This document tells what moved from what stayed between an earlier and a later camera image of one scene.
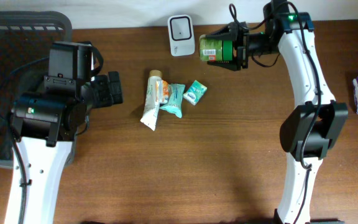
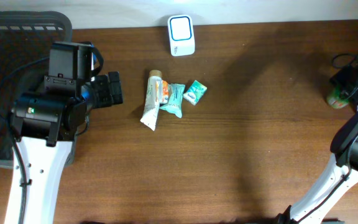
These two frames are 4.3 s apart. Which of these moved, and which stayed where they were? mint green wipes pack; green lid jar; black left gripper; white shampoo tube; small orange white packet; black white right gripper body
Moved: green lid jar; black white right gripper body
Stayed: white shampoo tube; mint green wipes pack; small orange white packet; black left gripper
